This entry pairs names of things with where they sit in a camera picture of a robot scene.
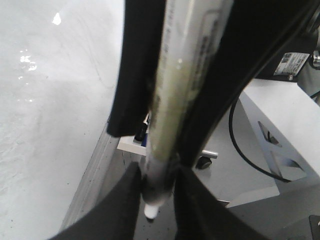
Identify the black caster wheel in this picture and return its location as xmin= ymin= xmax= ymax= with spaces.
xmin=195 ymin=156 xmax=212 ymax=170

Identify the black cable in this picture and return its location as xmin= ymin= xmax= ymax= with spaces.
xmin=228 ymin=98 xmax=292 ymax=183

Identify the white whiteboard marker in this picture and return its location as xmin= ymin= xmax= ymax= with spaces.
xmin=140 ymin=0 xmax=233 ymax=221

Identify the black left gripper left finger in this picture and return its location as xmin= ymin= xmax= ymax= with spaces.
xmin=106 ymin=0 xmax=166 ymax=137

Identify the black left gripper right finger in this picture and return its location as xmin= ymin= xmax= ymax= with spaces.
xmin=178 ymin=0 xmax=320 ymax=167

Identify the white equipment cart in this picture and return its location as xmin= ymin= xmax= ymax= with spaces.
xmin=117 ymin=79 xmax=320 ymax=208

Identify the white whiteboard with aluminium frame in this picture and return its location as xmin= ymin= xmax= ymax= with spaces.
xmin=0 ymin=0 xmax=125 ymax=240

